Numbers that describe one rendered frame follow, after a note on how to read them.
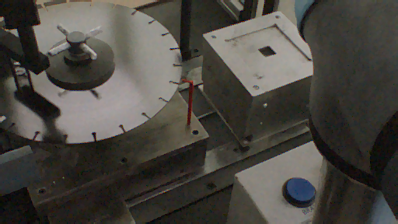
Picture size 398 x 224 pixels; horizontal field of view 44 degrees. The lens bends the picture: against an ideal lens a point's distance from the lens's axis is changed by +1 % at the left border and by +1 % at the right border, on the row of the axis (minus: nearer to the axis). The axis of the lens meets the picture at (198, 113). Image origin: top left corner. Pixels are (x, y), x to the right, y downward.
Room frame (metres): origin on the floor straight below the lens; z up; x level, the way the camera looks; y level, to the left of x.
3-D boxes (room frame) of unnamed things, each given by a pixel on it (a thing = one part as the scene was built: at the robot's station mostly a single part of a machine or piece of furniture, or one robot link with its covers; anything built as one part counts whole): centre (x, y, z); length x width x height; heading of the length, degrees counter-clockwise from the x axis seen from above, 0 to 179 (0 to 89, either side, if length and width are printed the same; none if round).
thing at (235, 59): (0.70, -0.12, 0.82); 0.18 x 0.18 x 0.15; 32
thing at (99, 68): (0.58, 0.20, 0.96); 0.11 x 0.11 x 0.03
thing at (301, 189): (0.40, -0.16, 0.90); 0.04 x 0.04 x 0.02
